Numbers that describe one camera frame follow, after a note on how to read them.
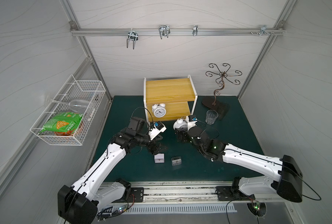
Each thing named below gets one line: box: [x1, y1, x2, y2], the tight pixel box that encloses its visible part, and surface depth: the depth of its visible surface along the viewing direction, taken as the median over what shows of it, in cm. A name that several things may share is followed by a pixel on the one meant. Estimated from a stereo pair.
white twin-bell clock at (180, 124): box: [172, 118, 188, 132], surface depth 74 cm
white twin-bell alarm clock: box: [152, 103, 167, 119], surface depth 85 cm
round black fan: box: [246, 202, 268, 217], surface depth 73 cm
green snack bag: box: [39, 111, 84, 136], surface depth 56 cm
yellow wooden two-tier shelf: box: [143, 74, 198, 128], surface depth 82 cm
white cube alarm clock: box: [154, 153, 165, 164], surface depth 84 cm
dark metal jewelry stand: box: [201, 63, 243, 121], surface depth 98 cm
